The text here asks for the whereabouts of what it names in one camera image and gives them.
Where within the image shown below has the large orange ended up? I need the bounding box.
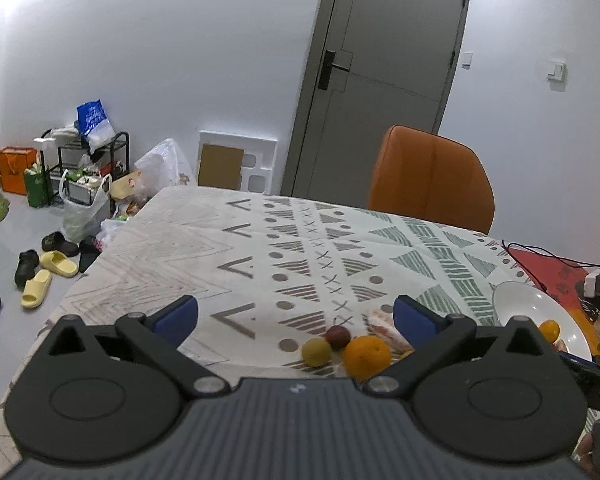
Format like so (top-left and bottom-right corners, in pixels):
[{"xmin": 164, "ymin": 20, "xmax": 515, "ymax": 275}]
[{"xmin": 341, "ymin": 336, "xmax": 392, "ymax": 382}]

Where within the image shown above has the red plum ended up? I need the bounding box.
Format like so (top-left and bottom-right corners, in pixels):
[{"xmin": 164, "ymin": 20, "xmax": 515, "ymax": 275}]
[{"xmin": 324, "ymin": 325, "xmax": 351, "ymax": 351}]

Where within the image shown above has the green yellow plum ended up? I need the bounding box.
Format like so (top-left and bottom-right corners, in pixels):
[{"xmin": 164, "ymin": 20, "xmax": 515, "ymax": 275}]
[{"xmin": 301, "ymin": 338, "xmax": 332, "ymax": 367}]

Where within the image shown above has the kumquat in plate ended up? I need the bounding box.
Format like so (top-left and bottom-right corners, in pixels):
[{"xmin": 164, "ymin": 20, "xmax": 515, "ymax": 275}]
[{"xmin": 538, "ymin": 318, "xmax": 560, "ymax": 344}]

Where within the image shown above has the white round plate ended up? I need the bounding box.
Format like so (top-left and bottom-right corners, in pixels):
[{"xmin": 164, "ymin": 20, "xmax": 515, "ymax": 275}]
[{"xmin": 493, "ymin": 282, "xmax": 592, "ymax": 361}]

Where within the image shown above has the white power adapter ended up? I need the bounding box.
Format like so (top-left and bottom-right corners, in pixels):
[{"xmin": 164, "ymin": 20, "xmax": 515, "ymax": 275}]
[{"xmin": 582, "ymin": 269, "xmax": 600, "ymax": 298}]

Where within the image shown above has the red table mat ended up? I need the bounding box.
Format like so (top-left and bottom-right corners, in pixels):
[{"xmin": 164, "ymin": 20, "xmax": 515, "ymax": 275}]
[{"xmin": 505, "ymin": 244, "xmax": 600, "ymax": 350}]

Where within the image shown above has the yellow slipper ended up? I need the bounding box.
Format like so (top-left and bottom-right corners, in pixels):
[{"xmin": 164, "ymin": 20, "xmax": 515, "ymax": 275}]
[
  {"xmin": 20, "ymin": 269, "xmax": 52, "ymax": 309},
  {"xmin": 40, "ymin": 250, "xmax": 79, "ymax": 278}
]

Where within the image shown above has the patterned tablecloth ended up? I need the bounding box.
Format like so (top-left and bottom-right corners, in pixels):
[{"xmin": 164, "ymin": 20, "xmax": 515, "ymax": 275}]
[{"xmin": 0, "ymin": 185, "xmax": 600, "ymax": 480}]

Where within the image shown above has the white shopping bag on floor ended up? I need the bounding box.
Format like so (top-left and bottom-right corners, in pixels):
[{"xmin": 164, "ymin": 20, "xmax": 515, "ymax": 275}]
[{"xmin": 58, "ymin": 170, "xmax": 112, "ymax": 243}]

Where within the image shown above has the black slipper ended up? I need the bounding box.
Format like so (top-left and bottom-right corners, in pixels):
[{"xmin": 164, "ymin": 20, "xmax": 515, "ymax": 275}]
[{"xmin": 41, "ymin": 231, "xmax": 80, "ymax": 258}]

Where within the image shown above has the orange chair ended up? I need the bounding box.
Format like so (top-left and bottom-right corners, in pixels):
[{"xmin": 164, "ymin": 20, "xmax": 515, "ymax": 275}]
[{"xmin": 367, "ymin": 126, "xmax": 495, "ymax": 234}]

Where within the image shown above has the white plastic bag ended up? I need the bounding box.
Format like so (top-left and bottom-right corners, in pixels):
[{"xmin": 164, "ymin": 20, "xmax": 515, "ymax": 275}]
[{"xmin": 134, "ymin": 138, "xmax": 197, "ymax": 194}]

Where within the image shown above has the black shoe rack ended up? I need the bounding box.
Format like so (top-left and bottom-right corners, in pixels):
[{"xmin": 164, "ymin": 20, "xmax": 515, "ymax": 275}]
[{"xmin": 35, "ymin": 129, "xmax": 131, "ymax": 206}]

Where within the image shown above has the green bag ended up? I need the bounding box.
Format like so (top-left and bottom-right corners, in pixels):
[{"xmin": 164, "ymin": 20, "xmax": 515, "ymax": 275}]
[{"xmin": 23, "ymin": 167, "xmax": 52, "ymax": 208}]

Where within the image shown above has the white foam packaging board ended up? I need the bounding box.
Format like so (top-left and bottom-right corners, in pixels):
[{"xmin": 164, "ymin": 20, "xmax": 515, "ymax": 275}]
[{"xmin": 197, "ymin": 130, "xmax": 277, "ymax": 194}]

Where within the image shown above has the orange paper bag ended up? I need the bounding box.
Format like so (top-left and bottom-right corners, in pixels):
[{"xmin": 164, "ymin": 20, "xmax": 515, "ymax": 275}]
[{"xmin": 0, "ymin": 146, "xmax": 38, "ymax": 195}]

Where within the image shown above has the blue plastic bag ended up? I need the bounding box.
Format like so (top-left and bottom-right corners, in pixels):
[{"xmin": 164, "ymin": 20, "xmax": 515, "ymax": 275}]
[{"xmin": 76, "ymin": 100, "xmax": 116, "ymax": 151}]

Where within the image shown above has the grey door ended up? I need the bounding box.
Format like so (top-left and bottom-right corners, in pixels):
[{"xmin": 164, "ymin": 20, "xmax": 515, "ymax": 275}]
[{"xmin": 282, "ymin": 0, "xmax": 469, "ymax": 207}]

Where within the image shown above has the black cable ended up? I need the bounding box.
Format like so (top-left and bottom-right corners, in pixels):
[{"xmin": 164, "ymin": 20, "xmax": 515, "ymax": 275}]
[{"xmin": 500, "ymin": 238, "xmax": 600, "ymax": 311}]

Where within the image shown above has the small white wall plate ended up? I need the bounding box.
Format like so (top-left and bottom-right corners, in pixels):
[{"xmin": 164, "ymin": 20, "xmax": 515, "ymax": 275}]
[{"xmin": 460, "ymin": 52, "xmax": 472, "ymax": 68}]

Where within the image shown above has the white light switch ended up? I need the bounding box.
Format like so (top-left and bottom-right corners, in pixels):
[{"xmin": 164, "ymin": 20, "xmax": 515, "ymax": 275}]
[{"xmin": 547, "ymin": 62, "xmax": 567, "ymax": 84}]

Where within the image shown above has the black door handle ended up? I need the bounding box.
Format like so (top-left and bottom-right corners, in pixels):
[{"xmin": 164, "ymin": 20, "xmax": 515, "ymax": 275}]
[{"xmin": 316, "ymin": 50, "xmax": 350, "ymax": 90}]

